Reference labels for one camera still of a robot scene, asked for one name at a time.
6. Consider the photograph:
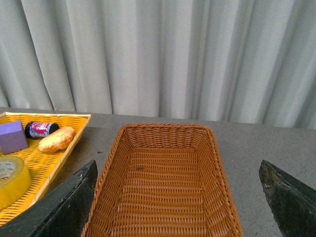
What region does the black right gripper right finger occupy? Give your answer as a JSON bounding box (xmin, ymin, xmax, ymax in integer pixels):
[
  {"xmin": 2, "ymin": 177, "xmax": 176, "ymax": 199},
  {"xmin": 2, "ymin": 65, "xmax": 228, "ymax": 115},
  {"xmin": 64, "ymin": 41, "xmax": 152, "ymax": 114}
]
[{"xmin": 259, "ymin": 160, "xmax": 316, "ymax": 237}]

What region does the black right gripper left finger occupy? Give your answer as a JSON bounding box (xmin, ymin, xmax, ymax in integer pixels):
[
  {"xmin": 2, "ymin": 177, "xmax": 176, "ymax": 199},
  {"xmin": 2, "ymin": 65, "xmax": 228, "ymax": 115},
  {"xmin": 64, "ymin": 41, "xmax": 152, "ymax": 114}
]
[{"xmin": 0, "ymin": 160, "xmax": 98, "ymax": 237}]

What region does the yellow tape roll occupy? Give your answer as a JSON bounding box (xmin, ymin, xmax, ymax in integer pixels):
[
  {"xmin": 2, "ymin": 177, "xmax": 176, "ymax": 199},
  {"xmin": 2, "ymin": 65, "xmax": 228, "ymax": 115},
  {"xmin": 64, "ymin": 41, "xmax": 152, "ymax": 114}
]
[{"xmin": 0, "ymin": 155, "xmax": 32, "ymax": 210}]

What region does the brown wicker basket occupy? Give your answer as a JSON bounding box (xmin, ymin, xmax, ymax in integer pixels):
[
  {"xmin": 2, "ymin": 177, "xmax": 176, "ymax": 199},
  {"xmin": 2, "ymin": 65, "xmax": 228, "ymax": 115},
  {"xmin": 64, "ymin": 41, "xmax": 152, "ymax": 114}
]
[{"xmin": 81, "ymin": 123, "xmax": 243, "ymax": 237}]

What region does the yellow wicker tray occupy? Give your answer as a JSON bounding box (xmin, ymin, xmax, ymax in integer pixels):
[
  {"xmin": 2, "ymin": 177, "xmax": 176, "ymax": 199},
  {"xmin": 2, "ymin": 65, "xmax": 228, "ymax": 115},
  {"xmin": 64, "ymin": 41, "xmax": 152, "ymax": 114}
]
[{"xmin": 0, "ymin": 112, "xmax": 91, "ymax": 226}]

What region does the toy bread loaf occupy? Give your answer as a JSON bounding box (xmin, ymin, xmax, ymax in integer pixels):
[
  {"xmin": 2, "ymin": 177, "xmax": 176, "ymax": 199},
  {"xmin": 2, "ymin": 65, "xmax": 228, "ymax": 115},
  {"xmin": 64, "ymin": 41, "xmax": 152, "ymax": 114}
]
[{"xmin": 39, "ymin": 126, "xmax": 75, "ymax": 153}]

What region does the black can with pink label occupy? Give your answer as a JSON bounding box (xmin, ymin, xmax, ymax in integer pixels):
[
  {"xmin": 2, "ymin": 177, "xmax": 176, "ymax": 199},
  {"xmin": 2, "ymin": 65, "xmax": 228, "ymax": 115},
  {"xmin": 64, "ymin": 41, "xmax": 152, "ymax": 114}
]
[{"xmin": 25, "ymin": 121, "xmax": 60, "ymax": 138}]

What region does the purple block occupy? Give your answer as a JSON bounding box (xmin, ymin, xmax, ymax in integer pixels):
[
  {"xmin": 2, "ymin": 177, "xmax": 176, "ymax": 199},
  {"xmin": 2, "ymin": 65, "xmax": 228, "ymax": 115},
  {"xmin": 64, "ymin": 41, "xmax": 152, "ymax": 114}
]
[{"xmin": 0, "ymin": 120, "xmax": 29, "ymax": 155}]

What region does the grey curtain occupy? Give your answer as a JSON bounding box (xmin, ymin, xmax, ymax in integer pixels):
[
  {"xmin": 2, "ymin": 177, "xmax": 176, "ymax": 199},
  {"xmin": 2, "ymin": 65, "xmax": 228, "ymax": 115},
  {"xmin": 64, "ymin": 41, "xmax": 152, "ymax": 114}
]
[{"xmin": 0, "ymin": 0, "xmax": 316, "ymax": 129}]

